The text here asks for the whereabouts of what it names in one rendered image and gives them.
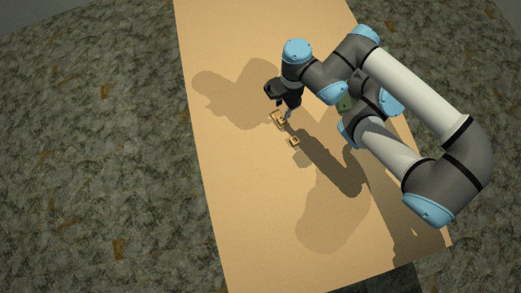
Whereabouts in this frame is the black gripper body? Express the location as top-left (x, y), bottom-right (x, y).
top-left (264, 73), bottom-right (305, 110)

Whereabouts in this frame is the tan shallow rectangular tray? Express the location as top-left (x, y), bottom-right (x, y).
top-left (269, 108), bottom-right (289, 130)

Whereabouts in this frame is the beige number cube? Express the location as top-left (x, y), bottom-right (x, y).
top-left (276, 114), bottom-right (288, 127)
top-left (289, 135), bottom-right (301, 147)

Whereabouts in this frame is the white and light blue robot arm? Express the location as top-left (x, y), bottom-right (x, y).
top-left (281, 24), bottom-right (494, 229)

